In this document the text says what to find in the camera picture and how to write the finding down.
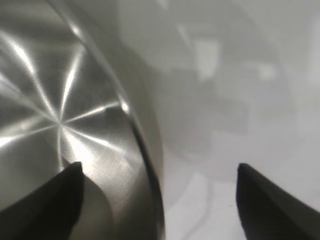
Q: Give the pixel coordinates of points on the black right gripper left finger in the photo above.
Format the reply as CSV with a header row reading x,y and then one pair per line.
x,y
42,210

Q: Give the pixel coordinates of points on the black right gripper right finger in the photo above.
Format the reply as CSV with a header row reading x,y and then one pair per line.
x,y
275,215

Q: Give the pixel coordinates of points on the stainless steel mixing bowl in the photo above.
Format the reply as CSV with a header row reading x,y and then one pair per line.
x,y
62,87

